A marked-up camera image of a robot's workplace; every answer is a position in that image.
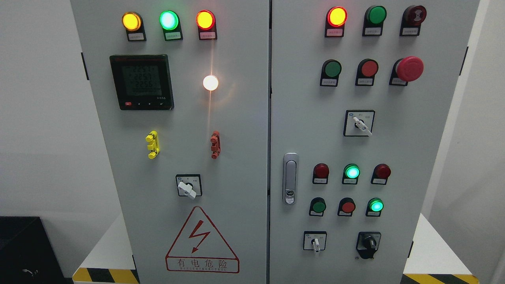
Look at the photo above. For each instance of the black rotary knob switch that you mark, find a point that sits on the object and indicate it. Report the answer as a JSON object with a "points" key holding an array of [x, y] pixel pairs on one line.
{"points": [[368, 244]]}

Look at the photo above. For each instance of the grey electrical cabinet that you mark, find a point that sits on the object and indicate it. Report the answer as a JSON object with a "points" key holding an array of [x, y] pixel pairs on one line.
{"points": [[268, 58]]}

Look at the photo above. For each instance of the red terminal connector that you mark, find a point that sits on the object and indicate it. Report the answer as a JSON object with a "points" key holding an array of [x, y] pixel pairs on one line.
{"points": [[215, 144]]}

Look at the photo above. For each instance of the white lit indicator lamp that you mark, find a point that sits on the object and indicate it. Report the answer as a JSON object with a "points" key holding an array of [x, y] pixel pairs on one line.
{"points": [[210, 83]]}

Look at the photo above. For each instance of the dark red indicator light left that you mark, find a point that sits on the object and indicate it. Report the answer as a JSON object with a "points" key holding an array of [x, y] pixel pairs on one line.
{"points": [[320, 174]]}

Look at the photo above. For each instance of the dark red indicator light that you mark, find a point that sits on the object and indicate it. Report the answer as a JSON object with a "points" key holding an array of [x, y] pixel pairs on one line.
{"points": [[380, 174], [320, 174]]}

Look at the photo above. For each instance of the yellow terminal connector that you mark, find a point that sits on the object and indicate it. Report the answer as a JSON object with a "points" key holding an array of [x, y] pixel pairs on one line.
{"points": [[153, 144]]}

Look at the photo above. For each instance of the green lit indicator middle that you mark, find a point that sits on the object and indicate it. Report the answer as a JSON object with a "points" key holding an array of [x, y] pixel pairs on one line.
{"points": [[350, 174]]}

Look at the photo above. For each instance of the red push button lower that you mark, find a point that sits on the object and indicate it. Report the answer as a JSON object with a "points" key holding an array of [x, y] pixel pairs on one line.
{"points": [[346, 207]]}

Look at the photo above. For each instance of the red push button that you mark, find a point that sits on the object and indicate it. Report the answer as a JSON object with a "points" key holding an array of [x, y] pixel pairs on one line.
{"points": [[366, 71], [346, 207]]}

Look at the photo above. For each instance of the red electrical hazard sticker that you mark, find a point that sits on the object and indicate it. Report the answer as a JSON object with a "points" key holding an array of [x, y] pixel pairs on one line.
{"points": [[200, 247]]}

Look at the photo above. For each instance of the black digital power meter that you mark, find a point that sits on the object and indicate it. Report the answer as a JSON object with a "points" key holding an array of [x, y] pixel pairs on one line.
{"points": [[142, 82]]}

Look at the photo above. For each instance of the red-ringed yellow indicator light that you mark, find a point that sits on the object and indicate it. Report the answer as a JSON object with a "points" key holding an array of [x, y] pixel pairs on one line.
{"points": [[206, 25]]}

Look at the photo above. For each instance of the dark red indicator light right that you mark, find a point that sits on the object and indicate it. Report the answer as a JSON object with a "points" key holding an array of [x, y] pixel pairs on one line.
{"points": [[380, 174]]}

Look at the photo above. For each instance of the green lit push button lower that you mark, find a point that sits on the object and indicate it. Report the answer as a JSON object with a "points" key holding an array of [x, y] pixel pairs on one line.
{"points": [[374, 207]]}

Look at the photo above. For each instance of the green lit indicator light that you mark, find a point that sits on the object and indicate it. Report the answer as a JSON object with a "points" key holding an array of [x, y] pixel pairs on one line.
{"points": [[171, 26]]}

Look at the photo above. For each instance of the red-ringed lit indicator right door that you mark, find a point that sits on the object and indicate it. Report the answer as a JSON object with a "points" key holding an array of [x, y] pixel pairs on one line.
{"points": [[335, 22]]}

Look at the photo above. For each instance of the yellow indicator light top left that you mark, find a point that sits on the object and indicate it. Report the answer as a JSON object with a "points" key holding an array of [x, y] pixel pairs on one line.
{"points": [[134, 26]]}

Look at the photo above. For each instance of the red emergency stop mushroom button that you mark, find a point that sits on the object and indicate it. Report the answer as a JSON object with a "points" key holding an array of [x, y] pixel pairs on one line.
{"points": [[406, 70]]}

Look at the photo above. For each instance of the green unlit indicator light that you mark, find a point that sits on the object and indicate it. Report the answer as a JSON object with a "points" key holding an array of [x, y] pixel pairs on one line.
{"points": [[373, 20]]}

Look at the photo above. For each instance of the dark red buzzer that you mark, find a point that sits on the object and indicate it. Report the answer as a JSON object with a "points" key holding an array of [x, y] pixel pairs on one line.
{"points": [[412, 19]]}

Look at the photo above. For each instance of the black box lower left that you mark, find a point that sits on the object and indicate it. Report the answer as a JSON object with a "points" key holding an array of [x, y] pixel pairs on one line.
{"points": [[26, 255]]}

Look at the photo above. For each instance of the silver door handle lock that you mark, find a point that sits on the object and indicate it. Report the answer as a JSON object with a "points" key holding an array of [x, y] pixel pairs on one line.
{"points": [[289, 184]]}

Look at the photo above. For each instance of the white-handled selector switch left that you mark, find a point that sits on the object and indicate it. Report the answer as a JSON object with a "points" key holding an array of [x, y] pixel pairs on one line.
{"points": [[189, 185]]}

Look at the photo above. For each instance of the white-handled selector switch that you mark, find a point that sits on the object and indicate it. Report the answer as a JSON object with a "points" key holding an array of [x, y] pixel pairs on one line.
{"points": [[314, 243], [358, 123], [189, 185]]}

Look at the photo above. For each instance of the white-handled selector switch upper right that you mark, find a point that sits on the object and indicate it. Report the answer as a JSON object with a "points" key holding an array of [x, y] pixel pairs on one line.
{"points": [[358, 123]]}

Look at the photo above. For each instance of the white-handled selector switch lower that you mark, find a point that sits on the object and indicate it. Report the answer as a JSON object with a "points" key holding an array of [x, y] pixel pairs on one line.
{"points": [[314, 243]]}

